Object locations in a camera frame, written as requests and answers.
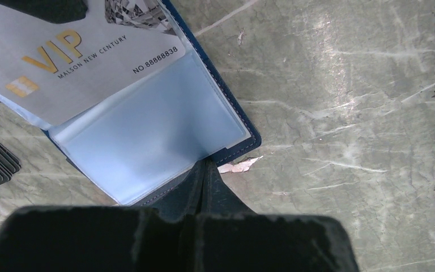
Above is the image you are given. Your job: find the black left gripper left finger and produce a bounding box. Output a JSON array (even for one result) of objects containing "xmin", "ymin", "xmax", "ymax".
[{"xmin": 0, "ymin": 159, "xmax": 205, "ymax": 272}]

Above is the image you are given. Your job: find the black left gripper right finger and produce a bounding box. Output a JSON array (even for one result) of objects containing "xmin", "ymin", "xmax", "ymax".
[{"xmin": 197, "ymin": 160, "xmax": 359, "ymax": 271}]

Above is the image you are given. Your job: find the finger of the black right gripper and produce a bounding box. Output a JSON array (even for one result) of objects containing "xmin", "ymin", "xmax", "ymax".
[{"xmin": 0, "ymin": 0, "xmax": 88, "ymax": 24}]

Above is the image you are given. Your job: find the silver VIP card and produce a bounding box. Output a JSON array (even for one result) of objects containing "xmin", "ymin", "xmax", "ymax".
[{"xmin": 0, "ymin": 1, "xmax": 185, "ymax": 125}]

